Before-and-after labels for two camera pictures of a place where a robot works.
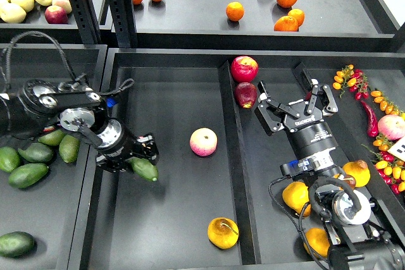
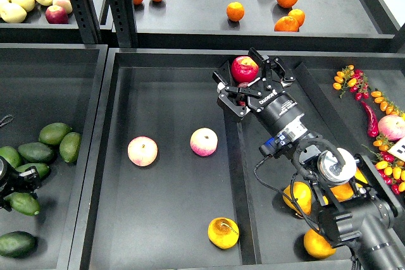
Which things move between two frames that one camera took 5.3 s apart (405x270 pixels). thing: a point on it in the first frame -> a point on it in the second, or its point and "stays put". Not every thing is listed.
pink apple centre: x=204 y=141 stays put
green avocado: x=144 y=167 -> x=23 y=203
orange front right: x=286 y=23 stays put
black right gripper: x=309 y=133 -> x=278 y=108
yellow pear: x=223 y=233 stays put
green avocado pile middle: x=37 y=152 stays put
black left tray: x=57 y=212 stays put
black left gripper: x=116 y=160 -> x=26 y=181
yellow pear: x=295 y=195 stays put
